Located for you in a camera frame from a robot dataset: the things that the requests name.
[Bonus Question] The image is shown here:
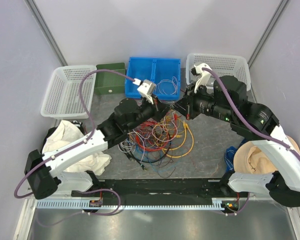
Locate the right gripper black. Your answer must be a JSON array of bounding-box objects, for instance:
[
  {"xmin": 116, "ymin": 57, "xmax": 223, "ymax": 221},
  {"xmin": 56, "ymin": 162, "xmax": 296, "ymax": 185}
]
[{"xmin": 170, "ymin": 80, "xmax": 236, "ymax": 124}]

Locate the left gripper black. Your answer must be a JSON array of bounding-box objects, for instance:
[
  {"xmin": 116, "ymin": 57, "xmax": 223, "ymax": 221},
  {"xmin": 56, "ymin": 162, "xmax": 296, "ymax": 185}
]
[{"xmin": 125, "ymin": 94, "xmax": 171, "ymax": 132}]

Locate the white thin cable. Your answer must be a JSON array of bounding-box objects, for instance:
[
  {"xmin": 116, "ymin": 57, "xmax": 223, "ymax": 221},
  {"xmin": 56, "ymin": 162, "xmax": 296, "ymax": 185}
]
[{"xmin": 155, "ymin": 75, "xmax": 179, "ymax": 96}]

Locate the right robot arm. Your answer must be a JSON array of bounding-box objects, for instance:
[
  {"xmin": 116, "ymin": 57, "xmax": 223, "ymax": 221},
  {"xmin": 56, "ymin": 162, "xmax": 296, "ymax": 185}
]
[{"xmin": 172, "ymin": 75, "xmax": 300, "ymax": 208}]

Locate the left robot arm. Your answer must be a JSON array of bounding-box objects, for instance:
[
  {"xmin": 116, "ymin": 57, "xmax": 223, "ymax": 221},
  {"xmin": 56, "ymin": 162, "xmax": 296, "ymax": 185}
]
[{"xmin": 25, "ymin": 98, "xmax": 170, "ymax": 200}]

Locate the white basket with clothes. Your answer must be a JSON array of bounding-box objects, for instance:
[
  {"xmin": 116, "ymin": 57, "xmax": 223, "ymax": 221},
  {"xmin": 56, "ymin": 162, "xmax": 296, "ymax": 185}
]
[{"xmin": 185, "ymin": 53, "xmax": 251, "ymax": 91}]

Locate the green plastic box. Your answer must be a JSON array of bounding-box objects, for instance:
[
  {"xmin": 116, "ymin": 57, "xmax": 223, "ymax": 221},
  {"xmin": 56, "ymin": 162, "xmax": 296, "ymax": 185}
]
[{"xmin": 94, "ymin": 62, "xmax": 126, "ymax": 95}]

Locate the blue cloth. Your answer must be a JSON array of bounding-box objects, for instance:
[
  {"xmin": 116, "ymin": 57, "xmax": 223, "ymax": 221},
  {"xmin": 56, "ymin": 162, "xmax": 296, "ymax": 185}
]
[{"xmin": 224, "ymin": 146, "xmax": 238, "ymax": 172}]

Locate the beige bucket hat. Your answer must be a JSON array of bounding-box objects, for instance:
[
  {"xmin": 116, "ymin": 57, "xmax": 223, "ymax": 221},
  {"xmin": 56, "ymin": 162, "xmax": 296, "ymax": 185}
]
[{"xmin": 233, "ymin": 134, "xmax": 300, "ymax": 176}]

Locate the white cloth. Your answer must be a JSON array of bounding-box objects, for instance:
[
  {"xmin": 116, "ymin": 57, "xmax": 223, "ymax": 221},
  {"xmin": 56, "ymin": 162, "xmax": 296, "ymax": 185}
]
[{"xmin": 42, "ymin": 120, "xmax": 112, "ymax": 177}]

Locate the empty white basket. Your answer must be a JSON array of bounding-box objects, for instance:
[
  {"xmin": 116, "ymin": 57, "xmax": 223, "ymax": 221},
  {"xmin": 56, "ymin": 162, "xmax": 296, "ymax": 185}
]
[{"xmin": 40, "ymin": 65, "xmax": 97, "ymax": 120}]

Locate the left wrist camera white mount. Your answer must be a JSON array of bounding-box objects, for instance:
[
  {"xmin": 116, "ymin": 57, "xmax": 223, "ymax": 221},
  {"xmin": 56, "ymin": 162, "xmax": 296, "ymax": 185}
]
[{"xmin": 133, "ymin": 78, "xmax": 156, "ymax": 105}]

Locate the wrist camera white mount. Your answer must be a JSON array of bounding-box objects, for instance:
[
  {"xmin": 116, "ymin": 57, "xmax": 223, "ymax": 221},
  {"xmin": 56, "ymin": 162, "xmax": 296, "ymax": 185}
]
[
  {"xmin": 133, "ymin": 78, "xmax": 156, "ymax": 105},
  {"xmin": 191, "ymin": 62, "xmax": 211, "ymax": 94}
]

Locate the yellow ethernet cable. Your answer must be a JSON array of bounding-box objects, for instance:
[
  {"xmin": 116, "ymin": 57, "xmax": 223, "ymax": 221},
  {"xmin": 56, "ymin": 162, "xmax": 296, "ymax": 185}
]
[{"xmin": 161, "ymin": 120, "xmax": 195, "ymax": 159}]

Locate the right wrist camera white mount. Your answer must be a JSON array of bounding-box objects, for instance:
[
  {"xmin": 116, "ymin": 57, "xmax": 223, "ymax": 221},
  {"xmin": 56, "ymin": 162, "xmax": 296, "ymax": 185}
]
[{"xmin": 191, "ymin": 62, "xmax": 211, "ymax": 94}]

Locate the tangled cable pile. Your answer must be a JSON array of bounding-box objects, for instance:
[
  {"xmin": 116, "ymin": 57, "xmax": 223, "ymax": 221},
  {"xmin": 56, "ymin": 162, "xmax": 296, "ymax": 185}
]
[{"xmin": 117, "ymin": 109, "xmax": 195, "ymax": 179}]

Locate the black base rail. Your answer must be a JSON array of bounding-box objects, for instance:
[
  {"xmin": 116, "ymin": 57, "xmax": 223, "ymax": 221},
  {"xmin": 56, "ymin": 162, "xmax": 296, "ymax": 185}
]
[{"xmin": 70, "ymin": 177, "xmax": 241, "ymax": 208}]

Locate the grey aluminium corner post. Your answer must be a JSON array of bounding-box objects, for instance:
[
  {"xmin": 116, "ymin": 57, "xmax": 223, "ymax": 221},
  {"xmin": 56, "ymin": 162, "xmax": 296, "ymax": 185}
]
[{"xmin": 247, "ymin": 0, "xmax": 290, "ymax": 68}]

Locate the light blue cable duct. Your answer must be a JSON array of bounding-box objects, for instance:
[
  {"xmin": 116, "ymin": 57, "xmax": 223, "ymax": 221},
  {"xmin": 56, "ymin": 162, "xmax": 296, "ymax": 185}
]
[{"xmin": 36, "ymin": 198, "xmax": 228, "ymax": 210}]

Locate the left grey aluminium post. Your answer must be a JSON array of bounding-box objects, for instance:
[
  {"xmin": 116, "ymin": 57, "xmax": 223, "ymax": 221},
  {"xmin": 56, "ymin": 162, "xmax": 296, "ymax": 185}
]
[{"xmin": 24, "ymin": 0, "xmax": 68, "ymax": 66}]

